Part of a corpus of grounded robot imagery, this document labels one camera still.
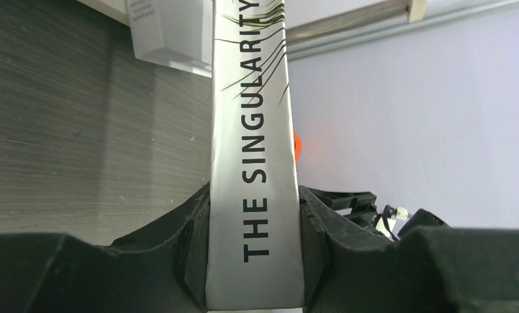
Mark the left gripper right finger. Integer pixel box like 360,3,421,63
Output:
299,186,519,312

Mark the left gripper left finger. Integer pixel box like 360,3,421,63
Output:
0,185,209,312

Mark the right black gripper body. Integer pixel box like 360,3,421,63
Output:
310,188,450,240

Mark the palm leaf cover book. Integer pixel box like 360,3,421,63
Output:
205,1,304,311

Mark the afternoon tea book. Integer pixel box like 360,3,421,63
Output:
126,0,213,78

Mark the stack of remaining books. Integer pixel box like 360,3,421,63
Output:
293,131,302,164

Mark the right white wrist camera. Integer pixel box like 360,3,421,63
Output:
373,205,411,241

